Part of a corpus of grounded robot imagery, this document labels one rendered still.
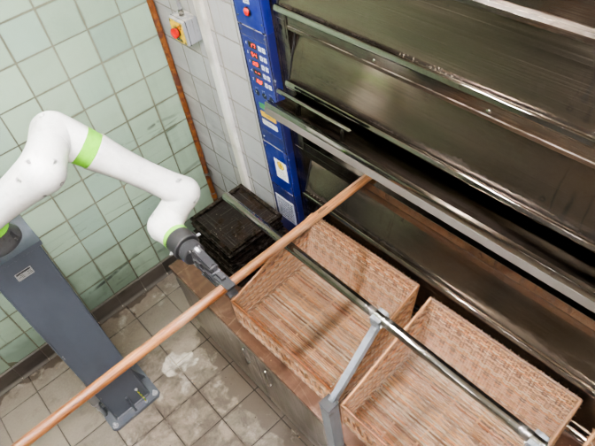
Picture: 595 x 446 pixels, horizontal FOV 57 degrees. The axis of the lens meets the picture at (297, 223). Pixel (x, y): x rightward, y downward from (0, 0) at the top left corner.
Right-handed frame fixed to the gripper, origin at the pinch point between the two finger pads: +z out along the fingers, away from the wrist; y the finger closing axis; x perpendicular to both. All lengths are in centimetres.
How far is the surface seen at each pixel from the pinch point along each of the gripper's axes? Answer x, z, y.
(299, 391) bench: -7, 14, 61
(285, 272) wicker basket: -37, -26, 55
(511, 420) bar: -24, 80, 2
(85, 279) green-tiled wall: 25, -121, 86
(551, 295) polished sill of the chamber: -60, 68, 2
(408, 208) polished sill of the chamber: -60, 18, 2
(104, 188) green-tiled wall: -5, -122, 43
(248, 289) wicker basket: -18, -26, 47
